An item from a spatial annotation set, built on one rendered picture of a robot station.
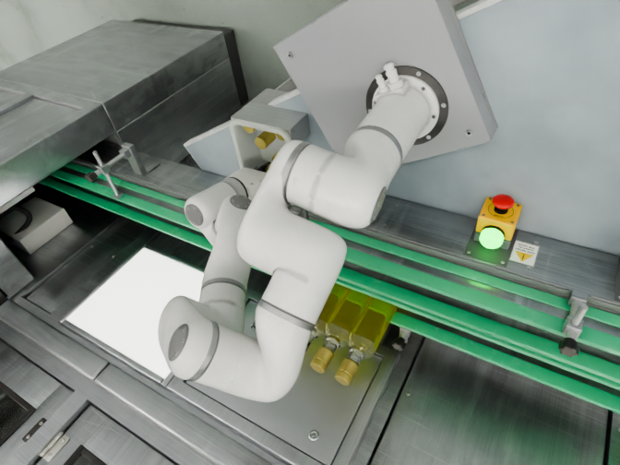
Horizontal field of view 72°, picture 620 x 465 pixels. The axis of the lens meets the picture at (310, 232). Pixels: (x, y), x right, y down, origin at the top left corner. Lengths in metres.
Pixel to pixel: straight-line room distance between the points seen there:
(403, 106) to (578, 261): 0.47
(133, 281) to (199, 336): 0.83
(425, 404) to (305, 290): 0.59
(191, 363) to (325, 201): 0.28
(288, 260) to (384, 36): 0.43
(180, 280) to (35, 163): 0.56
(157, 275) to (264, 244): 0.84
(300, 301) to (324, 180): 0.17
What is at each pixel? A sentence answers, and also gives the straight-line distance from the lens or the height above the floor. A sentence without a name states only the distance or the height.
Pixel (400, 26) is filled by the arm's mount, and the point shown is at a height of 0.81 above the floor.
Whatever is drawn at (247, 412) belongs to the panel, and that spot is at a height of 1.27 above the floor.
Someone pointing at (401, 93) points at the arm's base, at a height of 0.85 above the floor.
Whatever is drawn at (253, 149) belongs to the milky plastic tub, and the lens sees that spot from 1.14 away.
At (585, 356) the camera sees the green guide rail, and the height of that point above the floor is 0.94.
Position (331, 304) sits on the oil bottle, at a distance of 0.99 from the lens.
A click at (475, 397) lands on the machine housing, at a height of 0.99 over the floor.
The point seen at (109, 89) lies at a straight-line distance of 1.71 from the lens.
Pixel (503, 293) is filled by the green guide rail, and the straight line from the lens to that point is 0.90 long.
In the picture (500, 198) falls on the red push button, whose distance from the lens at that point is 0.91.
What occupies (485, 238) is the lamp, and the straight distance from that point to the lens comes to 0.90.
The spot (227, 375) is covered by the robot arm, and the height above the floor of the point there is 1.35.
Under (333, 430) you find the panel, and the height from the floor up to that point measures 1.22.
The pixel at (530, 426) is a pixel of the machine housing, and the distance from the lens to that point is 1.11.
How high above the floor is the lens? 1.50
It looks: 36 degrees down
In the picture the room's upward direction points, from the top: 142 degrees counter-clockwise
